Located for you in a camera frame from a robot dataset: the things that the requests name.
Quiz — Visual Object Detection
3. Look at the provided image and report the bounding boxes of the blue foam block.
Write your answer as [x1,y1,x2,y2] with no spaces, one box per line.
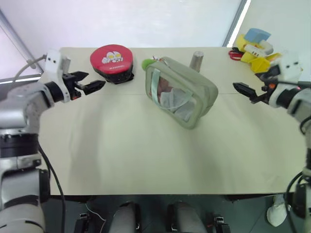
[243,28,272,45]

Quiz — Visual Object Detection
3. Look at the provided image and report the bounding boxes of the yellow plastic toy container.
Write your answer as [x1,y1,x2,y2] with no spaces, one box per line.
[236,33,284,73]

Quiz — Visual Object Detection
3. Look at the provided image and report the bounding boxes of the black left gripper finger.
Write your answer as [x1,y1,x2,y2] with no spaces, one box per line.
[82,80,106,96]
[72,71,89,83]

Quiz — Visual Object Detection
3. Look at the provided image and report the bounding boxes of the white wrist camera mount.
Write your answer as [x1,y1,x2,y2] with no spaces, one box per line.
[268,50,304,108]
[45,49,72,103]

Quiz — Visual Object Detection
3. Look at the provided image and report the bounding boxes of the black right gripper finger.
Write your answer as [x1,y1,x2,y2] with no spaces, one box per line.
[251,93,269,105]
[232,82,259,100]

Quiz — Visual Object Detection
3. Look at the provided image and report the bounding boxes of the dark grey rounded shape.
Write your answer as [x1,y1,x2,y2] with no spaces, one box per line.
[112,201,142,233]
[167,200,207,233]

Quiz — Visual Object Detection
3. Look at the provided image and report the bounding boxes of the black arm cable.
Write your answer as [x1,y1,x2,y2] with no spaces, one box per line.
[285,166,311,233]
[37,142,67,233]

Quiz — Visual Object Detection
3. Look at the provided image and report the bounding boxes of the silver metal cup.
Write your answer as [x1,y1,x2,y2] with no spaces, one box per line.
[189,50,205,73]

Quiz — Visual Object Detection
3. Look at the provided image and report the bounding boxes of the grey metal frame post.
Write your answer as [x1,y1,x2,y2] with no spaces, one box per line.
[222,0,251,48]
[0,6,45,74]

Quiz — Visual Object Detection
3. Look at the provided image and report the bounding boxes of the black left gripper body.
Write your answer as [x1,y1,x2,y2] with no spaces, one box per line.
[62,72,84,101]

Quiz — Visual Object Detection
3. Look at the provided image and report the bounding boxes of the green transparent toiletry bag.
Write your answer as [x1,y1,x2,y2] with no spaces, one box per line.
[144,56,219,130]

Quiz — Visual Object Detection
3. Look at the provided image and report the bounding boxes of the white rounded object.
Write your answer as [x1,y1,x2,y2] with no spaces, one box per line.
[266,193,290,228]

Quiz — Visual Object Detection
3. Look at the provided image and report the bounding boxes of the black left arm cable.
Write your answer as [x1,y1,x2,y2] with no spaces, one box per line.
[37,142,67,233]

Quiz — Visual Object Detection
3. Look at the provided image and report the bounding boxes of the cream tablecloth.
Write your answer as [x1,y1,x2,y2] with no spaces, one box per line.
[38,46,307,196]

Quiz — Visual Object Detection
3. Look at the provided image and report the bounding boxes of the white plastic device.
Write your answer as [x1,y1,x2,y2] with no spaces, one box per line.
[243,43,275,56]

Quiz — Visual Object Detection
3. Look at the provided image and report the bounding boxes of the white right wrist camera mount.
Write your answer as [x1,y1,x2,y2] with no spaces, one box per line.
[268,50,304,108]

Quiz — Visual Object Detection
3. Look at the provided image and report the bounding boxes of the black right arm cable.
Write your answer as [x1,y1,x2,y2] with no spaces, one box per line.
[285,166,311,233]

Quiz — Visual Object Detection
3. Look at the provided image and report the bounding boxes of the red round zip case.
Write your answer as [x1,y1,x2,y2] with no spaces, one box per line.
[89,44,135,85]

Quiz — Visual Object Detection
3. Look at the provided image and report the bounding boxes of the red-handled scissors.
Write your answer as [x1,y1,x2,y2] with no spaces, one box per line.
[228,48,244,62]

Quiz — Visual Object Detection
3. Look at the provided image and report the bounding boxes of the green fluffy pom-pom charm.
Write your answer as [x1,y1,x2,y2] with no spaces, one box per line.
[141,58,156,72]

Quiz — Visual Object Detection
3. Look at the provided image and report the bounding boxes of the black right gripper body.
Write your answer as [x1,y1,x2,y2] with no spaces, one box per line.
[260,77,278,99]

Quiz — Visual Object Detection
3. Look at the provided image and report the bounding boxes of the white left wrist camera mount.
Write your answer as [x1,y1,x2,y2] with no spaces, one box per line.
[45,49,72,103]

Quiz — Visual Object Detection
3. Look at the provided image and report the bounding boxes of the grey thin cable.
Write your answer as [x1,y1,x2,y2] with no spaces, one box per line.
[14,54,47,83]

